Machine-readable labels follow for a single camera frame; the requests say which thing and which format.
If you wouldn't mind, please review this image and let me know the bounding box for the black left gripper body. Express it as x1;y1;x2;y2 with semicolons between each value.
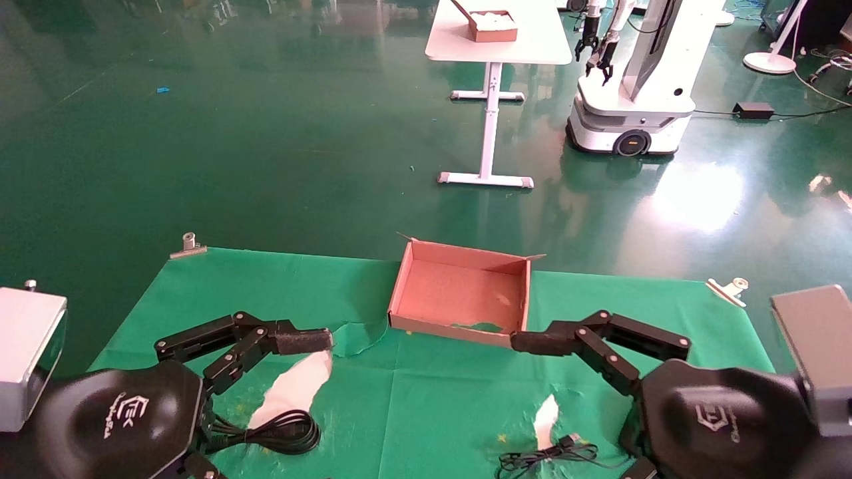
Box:
27;359;215;479

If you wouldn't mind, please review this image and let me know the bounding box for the black power adapter brick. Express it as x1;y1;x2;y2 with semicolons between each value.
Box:
733;101;775;121

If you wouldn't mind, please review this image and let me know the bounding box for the thin black USB cable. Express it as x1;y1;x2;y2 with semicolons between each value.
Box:
497;432;633;479

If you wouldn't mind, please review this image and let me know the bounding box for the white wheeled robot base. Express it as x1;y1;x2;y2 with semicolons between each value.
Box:
566;0;728;158

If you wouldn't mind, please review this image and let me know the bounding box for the thick black cable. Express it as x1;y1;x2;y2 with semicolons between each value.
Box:
212;408;322;457

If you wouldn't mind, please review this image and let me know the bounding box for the small cardboard box white filling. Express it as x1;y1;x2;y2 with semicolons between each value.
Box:
451;0;519;44

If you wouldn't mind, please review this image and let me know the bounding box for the black floor power cable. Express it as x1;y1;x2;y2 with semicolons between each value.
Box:
692;105;852;122

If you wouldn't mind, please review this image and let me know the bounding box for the open brown cardboard box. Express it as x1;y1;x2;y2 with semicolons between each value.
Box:
387;233;547;350

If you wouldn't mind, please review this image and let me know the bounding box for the green table cloth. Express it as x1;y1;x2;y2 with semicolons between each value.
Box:
87;247;777;479

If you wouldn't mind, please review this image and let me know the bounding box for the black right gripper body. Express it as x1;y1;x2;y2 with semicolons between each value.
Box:
618;359;824;479

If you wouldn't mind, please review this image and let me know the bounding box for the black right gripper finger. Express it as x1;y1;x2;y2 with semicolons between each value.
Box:
578;309;692;364
511;328;642;398

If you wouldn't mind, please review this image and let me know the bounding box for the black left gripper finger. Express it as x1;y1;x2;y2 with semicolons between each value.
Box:
202;328;334;396
154;311;298;364

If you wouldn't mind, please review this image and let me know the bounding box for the silver binder clip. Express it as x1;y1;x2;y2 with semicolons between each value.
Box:
706;277;750;309
169;232;208;260

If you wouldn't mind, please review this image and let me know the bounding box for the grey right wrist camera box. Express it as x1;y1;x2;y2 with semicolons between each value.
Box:
771;285;852;438

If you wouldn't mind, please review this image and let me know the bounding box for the white floor cable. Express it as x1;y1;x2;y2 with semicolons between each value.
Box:
791;47;852;108

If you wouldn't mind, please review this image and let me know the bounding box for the white stand with round base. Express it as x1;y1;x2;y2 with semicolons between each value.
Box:
743;0;810;75

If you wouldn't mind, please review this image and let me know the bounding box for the white height-adjustable table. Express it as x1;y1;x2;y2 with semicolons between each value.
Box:
425;0;573;190

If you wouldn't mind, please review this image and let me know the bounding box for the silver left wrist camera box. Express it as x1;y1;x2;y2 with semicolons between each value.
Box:
0;279;69;434

